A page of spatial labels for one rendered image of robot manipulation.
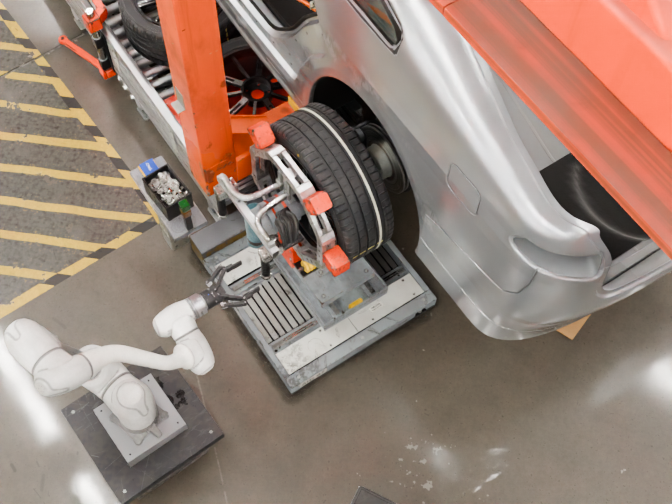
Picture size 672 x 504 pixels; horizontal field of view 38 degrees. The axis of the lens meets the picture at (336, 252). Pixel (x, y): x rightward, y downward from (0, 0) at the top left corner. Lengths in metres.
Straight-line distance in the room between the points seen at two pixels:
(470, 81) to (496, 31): 1.53
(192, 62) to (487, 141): 1.16
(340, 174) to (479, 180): 0.69
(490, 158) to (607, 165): 1.61
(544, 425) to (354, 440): 0.87
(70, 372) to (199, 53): 1.23
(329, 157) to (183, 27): 0.73
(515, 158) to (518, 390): 1.73
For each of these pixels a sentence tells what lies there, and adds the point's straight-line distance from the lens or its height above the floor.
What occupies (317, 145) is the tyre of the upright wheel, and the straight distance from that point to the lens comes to 3.71.
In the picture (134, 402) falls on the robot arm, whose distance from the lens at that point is 3.88.
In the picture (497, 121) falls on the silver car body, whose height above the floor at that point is 1.72.
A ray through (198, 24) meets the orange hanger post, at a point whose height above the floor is 1.62.
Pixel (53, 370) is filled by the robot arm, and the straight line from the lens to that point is 3.40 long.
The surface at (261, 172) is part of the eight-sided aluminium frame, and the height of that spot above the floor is 0.78.
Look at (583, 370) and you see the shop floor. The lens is 4.72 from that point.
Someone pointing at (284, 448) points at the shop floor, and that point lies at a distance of 4.42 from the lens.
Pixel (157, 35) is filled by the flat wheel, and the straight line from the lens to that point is 5.00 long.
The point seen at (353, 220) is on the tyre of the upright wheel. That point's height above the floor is 1.02.
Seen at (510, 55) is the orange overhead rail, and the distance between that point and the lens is 1.65.
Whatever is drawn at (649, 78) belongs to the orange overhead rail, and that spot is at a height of 3.47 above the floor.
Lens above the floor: 4.24
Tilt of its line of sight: 62 degrees down
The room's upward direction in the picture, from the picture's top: 3 degrees clockwise
